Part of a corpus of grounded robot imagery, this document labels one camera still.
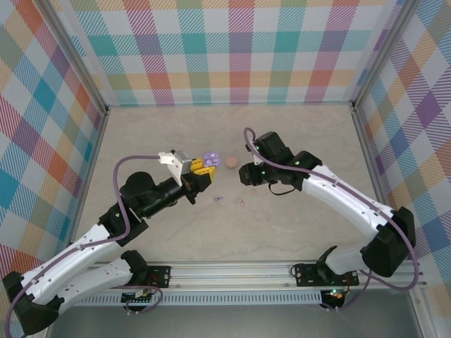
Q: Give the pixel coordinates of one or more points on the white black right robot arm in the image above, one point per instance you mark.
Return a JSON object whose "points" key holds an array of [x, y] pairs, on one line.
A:
{"points": [[387, 253]]}

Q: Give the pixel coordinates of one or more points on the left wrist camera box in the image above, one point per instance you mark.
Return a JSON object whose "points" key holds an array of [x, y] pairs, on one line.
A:
{"points": [[183, 162]]}

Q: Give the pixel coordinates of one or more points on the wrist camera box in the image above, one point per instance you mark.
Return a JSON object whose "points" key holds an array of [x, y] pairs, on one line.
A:
{"points": [[183, 162], [259, 160]]}

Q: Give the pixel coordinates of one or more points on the aluminium side rail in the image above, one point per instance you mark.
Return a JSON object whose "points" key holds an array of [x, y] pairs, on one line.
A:
{"points": [[370, 158], [91, 165]]}

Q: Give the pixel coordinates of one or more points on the aluminium frame post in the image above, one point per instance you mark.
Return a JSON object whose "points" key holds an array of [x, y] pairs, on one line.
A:
{"points": [[79, 60], [382, 53]]}

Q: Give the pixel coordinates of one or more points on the left electronics board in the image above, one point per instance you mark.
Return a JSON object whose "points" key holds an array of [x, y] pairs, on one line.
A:
{"points": [[141, 297]]}

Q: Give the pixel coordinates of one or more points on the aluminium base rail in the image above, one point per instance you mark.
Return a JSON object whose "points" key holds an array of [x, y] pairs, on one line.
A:
{"points": [[229, 274]]}

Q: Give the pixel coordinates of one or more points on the electronics board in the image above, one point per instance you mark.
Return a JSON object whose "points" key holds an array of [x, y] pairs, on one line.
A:
{"points": [[141, 297], [336, 295]]}

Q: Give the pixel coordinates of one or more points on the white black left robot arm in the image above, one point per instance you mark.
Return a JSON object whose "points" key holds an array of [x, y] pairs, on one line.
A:
{"points": [[105, 278]]}

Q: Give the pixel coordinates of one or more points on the pink earbud charging case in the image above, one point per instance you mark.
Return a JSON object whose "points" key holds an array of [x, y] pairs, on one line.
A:
{"points": [[231, 162]]}

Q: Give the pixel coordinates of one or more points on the purple earbud charging case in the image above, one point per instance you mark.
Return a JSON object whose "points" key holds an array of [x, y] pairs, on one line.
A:
{"points": [[211, 158]]}

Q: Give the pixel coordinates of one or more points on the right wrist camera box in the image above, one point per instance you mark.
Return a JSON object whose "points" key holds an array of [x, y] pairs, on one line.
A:
{"points": [[259, 160]]}

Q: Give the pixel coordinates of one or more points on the right electronics board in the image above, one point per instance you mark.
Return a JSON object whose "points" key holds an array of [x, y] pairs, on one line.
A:
{"points": [[336, 295]]}

